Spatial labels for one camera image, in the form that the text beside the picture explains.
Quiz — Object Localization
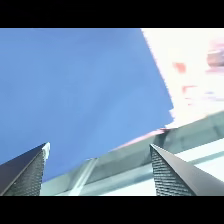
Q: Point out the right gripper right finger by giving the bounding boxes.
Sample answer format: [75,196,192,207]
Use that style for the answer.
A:
[149,143,224,197]

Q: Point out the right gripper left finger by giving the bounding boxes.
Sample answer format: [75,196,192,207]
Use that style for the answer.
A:
[0,142,52,197]

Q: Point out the blue pants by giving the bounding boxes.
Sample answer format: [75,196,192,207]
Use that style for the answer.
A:
[0,28,175,183]

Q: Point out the silver frame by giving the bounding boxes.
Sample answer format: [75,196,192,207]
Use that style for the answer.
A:
[39,109,224,197]

